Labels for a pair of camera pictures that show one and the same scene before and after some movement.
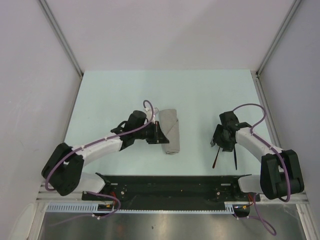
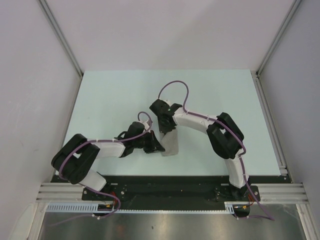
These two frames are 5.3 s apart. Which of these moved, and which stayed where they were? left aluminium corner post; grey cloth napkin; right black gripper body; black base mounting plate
Moved: right black gripper body
Stayed: grey cloth napkin; left aluminium corner post; black base mounting plate
